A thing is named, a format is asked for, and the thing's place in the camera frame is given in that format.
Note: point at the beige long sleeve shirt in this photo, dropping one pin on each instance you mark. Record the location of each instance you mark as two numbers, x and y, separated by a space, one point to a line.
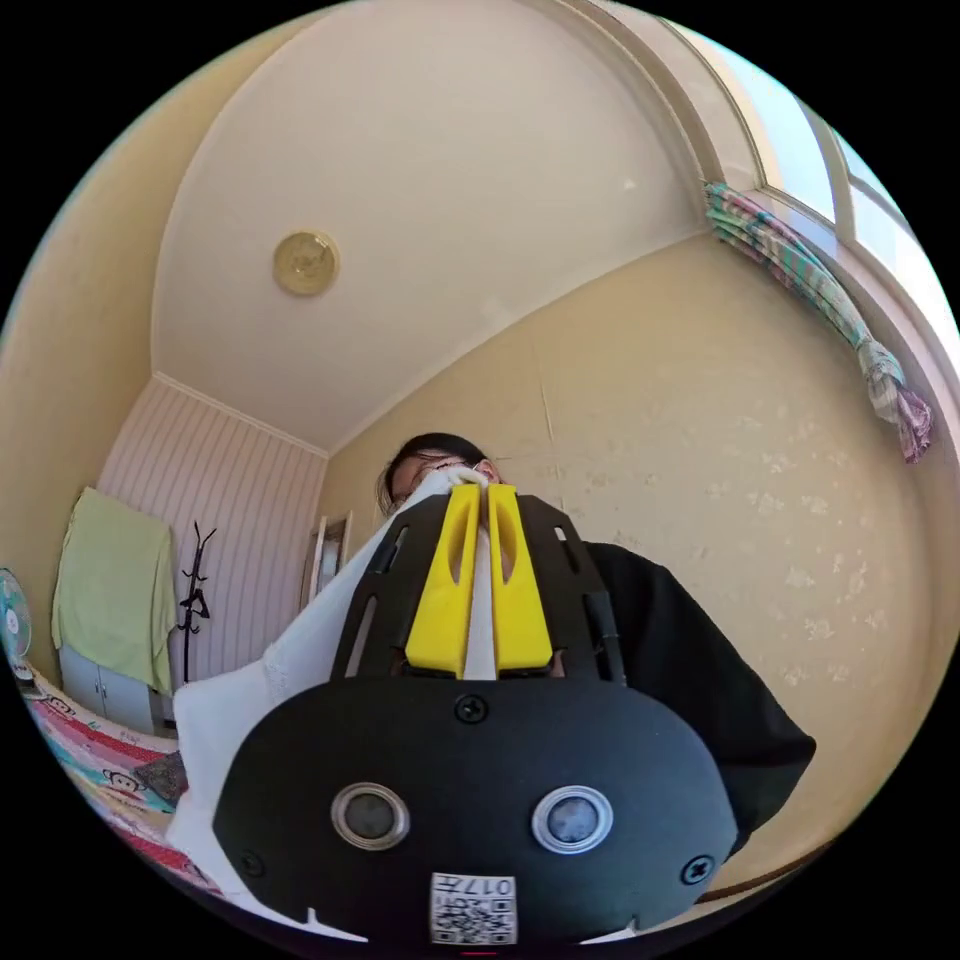
225 720

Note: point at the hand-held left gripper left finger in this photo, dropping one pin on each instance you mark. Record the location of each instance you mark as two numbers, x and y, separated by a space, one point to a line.
443 600

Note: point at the window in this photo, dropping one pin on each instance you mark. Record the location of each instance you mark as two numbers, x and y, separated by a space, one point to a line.
825 150

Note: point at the round ceiling lamp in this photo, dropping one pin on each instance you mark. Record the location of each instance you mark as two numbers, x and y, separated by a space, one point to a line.
306 262

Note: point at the person's body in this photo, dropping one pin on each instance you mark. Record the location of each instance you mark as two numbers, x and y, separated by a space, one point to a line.
675 660

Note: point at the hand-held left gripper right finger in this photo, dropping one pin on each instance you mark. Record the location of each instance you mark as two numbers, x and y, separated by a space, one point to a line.
519 600

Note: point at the striped pastel curtain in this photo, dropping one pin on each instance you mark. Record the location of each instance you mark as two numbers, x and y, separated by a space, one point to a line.
817 285

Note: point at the bed with printed sheet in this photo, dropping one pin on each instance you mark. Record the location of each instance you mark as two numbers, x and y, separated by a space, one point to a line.
112 765

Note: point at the grey cupboard with green cloth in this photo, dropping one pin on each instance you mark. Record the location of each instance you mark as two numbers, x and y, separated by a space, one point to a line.
112 600

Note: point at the white framed door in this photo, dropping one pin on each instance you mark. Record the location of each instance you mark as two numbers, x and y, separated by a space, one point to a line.
328 555

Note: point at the black coat stand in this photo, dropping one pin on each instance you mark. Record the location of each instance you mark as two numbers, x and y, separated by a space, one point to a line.
196 585

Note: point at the teal standing fan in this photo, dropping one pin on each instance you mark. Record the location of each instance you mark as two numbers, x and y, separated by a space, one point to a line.
15 615

